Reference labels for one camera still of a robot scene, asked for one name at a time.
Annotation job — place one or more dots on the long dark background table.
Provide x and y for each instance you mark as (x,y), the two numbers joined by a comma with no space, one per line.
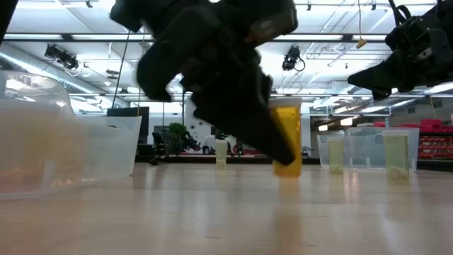
(247,160)

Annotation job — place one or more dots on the glowing ceiling lamp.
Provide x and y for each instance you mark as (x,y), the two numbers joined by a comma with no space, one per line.
(346,121)
(322,127)

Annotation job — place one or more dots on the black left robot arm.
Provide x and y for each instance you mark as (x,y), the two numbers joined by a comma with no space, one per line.
(155,71)

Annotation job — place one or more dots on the silver ceiling air duct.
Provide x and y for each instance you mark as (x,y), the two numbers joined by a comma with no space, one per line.
(42,69)

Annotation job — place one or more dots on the red storage bin shelf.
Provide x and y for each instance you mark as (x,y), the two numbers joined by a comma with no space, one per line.
(435,147)

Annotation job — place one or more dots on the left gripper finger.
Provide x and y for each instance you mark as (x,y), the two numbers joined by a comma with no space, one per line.
(258,134)

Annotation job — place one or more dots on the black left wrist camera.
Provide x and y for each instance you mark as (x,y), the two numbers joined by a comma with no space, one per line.
(272,21)

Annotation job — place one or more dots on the black overhead camera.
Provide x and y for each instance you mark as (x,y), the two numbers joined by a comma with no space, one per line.
(62,56)
(292,56)

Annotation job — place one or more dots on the pale green pill bottle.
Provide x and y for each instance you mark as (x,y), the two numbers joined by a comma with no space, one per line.
(221,156)
(335,156)
(395,156)

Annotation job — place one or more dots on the black office chair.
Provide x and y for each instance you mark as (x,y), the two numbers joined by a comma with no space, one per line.
(159,141)

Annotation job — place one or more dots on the green potted plant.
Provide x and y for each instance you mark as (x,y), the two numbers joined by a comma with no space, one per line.
(177,131)

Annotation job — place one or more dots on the clear plastic bin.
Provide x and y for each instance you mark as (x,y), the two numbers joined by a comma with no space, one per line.
(70,152)
(364,148)

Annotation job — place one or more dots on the slim amber pill bottle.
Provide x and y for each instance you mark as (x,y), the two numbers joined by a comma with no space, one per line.
(292,141)

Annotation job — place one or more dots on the black background robot arm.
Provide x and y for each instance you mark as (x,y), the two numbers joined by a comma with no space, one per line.
(191,141)

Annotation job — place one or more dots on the person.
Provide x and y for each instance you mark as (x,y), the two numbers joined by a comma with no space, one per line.
(209,143)

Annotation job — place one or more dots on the black overhead frame bar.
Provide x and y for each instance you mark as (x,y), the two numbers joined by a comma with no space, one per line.
(348,37)

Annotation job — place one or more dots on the yellow hanging plug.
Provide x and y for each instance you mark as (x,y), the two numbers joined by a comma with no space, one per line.
(361,43)

